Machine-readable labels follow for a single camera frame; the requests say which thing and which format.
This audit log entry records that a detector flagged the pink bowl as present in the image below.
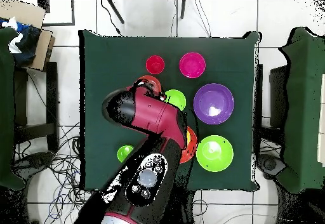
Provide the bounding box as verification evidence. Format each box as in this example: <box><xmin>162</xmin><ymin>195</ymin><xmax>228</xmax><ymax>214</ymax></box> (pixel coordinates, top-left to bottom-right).
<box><xmin>179</xmin><ymin>51</ymin><xmax>207</xmax><ymax>79</ymax></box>

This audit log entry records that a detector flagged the black rectangular frame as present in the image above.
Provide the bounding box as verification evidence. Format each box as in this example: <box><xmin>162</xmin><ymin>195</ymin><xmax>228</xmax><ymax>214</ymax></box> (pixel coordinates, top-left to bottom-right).
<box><xmin>37</xmin><ymin>0</ymin><xmax>76</xmax><ymax>27</ymax></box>

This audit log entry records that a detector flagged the blue and white cloth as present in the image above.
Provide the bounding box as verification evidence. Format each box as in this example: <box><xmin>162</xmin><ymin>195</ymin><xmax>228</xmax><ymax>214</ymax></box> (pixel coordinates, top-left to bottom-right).
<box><xmin>0</xmin><ymin>16</ymin><xmax>41</xmax><ymax>67</ymax></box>

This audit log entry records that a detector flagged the black stool frame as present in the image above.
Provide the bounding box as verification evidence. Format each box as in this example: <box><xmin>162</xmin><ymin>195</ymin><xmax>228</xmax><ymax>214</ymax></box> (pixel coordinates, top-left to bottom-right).
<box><xmin>13</xmin><ymin>62</ymin><xmax>60</xmax><ymax>152</ymax></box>

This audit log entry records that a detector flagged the large orange-red bowl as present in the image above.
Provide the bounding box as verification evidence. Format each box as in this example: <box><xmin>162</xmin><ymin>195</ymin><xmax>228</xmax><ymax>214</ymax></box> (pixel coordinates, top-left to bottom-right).
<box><xmin>178</xmin><ymin>126</ymin><xmax>198</xmax><ymax>164</ymax></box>

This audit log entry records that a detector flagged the cardboard box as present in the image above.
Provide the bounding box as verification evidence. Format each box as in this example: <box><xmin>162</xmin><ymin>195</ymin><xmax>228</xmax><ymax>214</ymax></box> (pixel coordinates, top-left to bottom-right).
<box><xmin>0</xmin><ymin>0</ymin><xmax>56</xmax><ymax>71</ymax></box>

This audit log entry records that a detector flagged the dark green tablecloth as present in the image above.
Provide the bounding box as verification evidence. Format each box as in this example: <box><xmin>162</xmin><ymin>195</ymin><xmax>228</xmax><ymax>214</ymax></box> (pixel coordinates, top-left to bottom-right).
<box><xmin>78</xmin><ymin>29</ymin><xmax>261</xmax><ymax>192</ymax></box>

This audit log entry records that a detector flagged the tangle of cables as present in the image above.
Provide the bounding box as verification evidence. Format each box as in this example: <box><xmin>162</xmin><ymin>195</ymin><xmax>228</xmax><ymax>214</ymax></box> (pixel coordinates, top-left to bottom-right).
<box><xmin>12</xmin><ymin>122</ymin><xmax>102</xmax><ymax>224</ymax></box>

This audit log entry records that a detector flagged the red cup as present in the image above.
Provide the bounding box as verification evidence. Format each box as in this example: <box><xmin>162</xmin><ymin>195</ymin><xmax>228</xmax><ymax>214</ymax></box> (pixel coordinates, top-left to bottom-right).
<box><xmin>145</xmin><ymin>55</ymin><xmax>165</xmax><ymax>76</ymax></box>

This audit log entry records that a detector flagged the green cup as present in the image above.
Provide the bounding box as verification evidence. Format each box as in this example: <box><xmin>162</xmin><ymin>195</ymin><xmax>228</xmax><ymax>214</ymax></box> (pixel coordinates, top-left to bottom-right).
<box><xmin>116</xmin><ymin>144</ymin><xmax>135</xmax><ymax>163</ymax></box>

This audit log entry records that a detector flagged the green cloth covered table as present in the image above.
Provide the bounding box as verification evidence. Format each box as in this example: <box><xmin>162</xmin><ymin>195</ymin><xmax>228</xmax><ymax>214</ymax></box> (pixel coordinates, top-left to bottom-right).
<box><xmin>0</xmin><ymin>27</ymin><xmax>26</xmax><ymax>190</ymax></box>
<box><xmin>275</xmin><ymin>27</ymin><xmax>325</xmax><ymax>194</ymax></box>

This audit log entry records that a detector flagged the small orange bowl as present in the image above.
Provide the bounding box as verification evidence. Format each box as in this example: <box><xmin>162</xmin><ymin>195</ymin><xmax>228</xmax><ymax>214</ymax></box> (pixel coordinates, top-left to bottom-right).
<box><xmin>136</xmin><ymin>75</ymin><xmax>163</xmax><ymax>94</ymax></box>

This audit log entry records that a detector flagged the large green bowl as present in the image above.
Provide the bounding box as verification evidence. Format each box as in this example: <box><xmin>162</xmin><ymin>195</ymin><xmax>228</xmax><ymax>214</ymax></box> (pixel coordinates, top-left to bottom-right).
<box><xmin>196</xmin><ymin>135</ymin><xmax>234</xmax><ymax>173</ymax></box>

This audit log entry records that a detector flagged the small green bowl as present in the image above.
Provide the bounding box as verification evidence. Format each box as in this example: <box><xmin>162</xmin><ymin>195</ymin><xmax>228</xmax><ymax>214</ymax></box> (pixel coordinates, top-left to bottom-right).
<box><xmin>164</xmin><ymin>89</ymin><xmax>187</xmax><ymax>112</ymax></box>

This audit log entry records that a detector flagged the large purple bowl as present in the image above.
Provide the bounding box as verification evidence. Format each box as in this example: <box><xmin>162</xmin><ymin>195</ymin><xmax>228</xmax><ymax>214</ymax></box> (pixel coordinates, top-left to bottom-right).
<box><xmin>193</xmin><ymin>82</ymin><xmax>235</xmax><ymax>125</ymax></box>

